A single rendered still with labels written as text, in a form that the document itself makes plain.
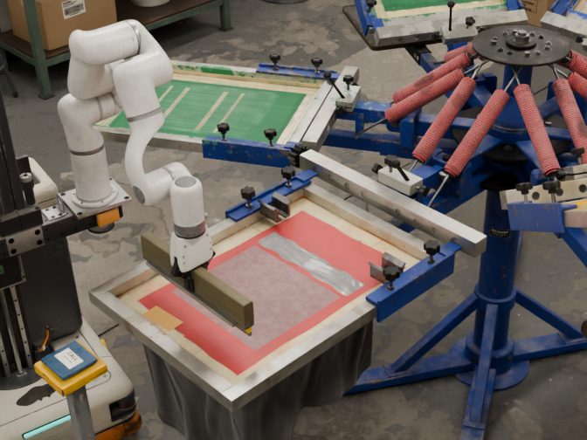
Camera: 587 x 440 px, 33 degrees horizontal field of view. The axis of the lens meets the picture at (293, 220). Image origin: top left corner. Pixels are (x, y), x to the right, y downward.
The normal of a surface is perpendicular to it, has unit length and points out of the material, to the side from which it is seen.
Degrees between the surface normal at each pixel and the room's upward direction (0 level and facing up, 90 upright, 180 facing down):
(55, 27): 90
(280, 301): 0
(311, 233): 0
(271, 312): 0
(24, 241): 90
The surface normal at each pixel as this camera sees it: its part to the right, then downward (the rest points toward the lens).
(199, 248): 0.70, 0.40
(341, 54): -0.03, -0.83
